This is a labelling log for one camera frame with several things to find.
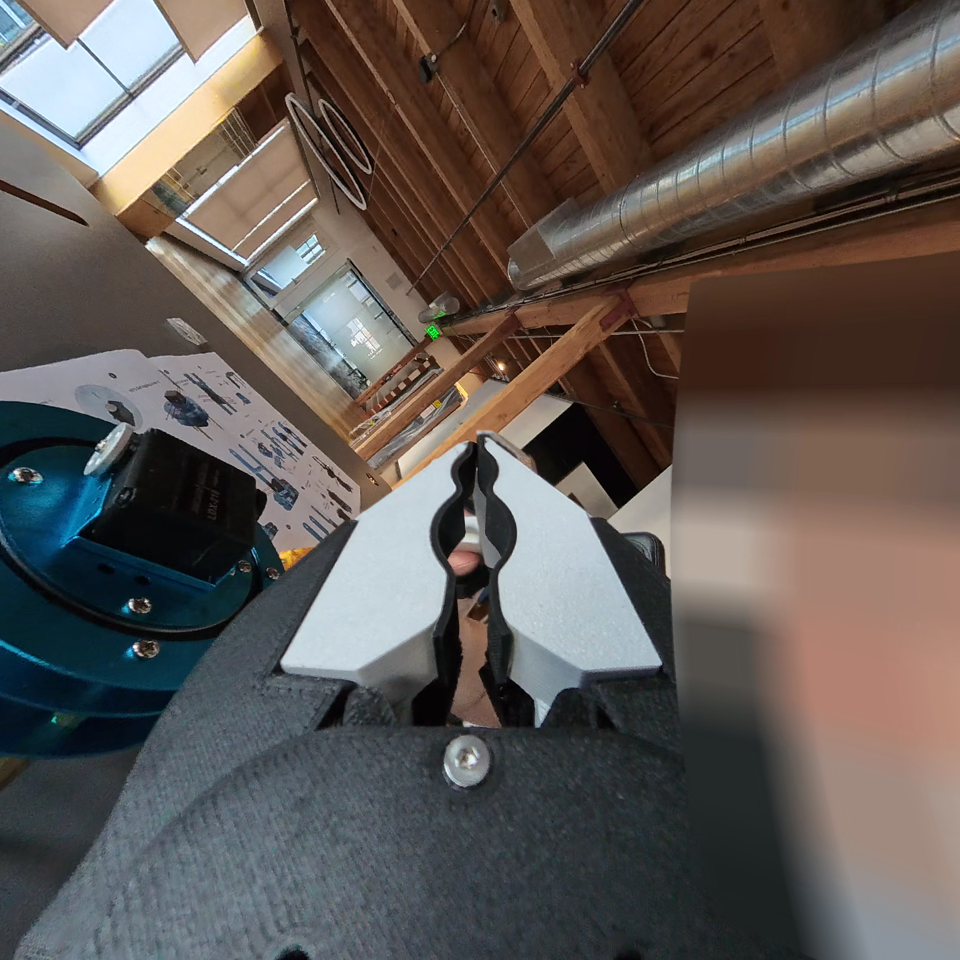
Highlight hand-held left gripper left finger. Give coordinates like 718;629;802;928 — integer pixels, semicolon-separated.
279;441;477;706

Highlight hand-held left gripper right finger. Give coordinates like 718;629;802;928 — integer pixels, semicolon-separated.
477;433;665;727

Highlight black servo motor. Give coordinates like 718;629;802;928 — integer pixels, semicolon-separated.
78;423;270;594

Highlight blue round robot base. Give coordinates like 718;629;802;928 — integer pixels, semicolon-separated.
0;401;288;759

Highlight dark grey desk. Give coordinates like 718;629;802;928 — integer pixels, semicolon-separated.
0;120;391;960

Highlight frosted glass partition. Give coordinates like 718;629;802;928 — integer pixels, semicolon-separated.
288;262;419;400

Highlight printed instruction sheet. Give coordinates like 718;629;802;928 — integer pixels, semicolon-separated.
0;351;363;560

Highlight beige roller blind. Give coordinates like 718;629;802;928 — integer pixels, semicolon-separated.
182;123;318;258

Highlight ceiling sprinkler pipe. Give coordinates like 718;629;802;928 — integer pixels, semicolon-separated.
408;0;650;295

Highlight large window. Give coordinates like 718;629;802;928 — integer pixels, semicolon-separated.
0;0;189;147

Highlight wooden post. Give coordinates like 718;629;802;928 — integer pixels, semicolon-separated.
351;311;524;461
401;294;639;483

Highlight ring ceiling light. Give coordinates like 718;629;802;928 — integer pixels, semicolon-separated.
283;92;370;213
317;97;376;177

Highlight metal air duct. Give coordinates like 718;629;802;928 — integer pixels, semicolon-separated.
506;0;960;295

